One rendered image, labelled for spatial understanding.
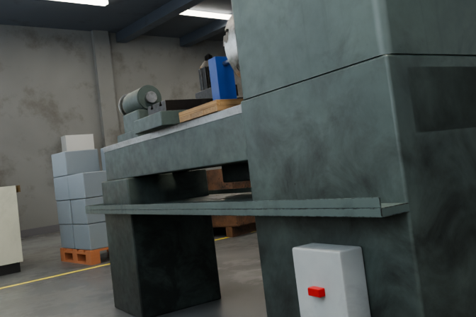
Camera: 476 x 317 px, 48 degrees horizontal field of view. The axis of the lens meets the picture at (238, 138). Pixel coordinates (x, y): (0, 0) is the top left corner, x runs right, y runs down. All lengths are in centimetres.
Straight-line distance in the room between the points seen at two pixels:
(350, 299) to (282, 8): 77
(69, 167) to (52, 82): 477
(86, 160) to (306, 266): 403
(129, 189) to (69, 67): 744
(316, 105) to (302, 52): 15
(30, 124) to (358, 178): 850
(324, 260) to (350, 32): 54
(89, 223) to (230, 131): 316
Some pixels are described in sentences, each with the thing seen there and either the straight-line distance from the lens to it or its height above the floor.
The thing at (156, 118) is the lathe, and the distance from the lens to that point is 221.
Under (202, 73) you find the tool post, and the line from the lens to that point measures 241.
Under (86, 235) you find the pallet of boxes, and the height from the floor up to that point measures 25.
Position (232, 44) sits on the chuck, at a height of 107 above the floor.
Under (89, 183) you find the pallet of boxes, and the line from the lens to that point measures 486.
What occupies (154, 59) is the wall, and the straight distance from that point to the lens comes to 1084.
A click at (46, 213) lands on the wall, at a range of 952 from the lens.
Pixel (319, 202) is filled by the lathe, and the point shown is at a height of 56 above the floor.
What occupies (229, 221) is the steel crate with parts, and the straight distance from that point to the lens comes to 539.
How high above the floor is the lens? 65
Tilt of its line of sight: 3 degrees up
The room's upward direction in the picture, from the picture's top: 7 degrees counter-clockwise
